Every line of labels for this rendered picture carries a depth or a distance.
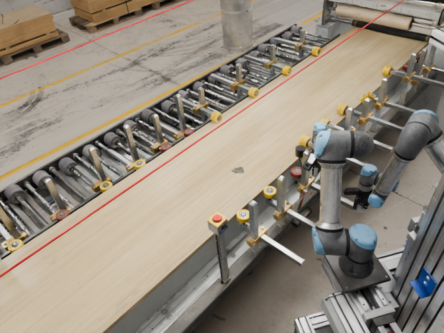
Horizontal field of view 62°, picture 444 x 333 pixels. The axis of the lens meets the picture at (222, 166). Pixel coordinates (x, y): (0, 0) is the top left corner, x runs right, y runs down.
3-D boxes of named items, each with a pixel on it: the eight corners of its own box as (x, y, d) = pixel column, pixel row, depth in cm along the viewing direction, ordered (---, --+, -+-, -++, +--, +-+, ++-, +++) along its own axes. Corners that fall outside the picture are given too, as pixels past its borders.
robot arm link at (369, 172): (375, 174, 194) (359, 168, 198) (372, 189, 201) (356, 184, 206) (380, 166, 199) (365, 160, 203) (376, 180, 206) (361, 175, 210)
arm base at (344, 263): (379, 273, 167) (384, 261, 160) (348, 282, 165) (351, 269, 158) (362, 247, 178) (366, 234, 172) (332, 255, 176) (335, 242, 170)
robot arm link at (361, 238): (376, 263, 160) (382, 244, 151) (343, 261, 162) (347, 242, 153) (370, 240, 169) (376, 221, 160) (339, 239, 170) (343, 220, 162)
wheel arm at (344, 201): (355, 208, 225) (357, 203, 222) (353, 211, 223) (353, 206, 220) (295, 177, 249) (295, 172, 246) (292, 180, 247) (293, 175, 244)
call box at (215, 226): (228, 228, 180) (227, 217, 175) (219, 237, 176) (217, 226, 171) (218, 221, 184) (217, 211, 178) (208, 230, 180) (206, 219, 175)
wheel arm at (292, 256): (304, 263, 203) (304, 259, 200) (300, 267, 201) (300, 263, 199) (243, 224, 227) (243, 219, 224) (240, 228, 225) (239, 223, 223)
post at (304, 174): (305, 206, 251) (311, 150, 219) (302, 209, 249) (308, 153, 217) (301, 203, 253) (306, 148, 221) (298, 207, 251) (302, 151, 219)
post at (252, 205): (259, 256, 227) (258, 201, 195) (255, 259, 225) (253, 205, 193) (254, 252, 228) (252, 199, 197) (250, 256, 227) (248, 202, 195)
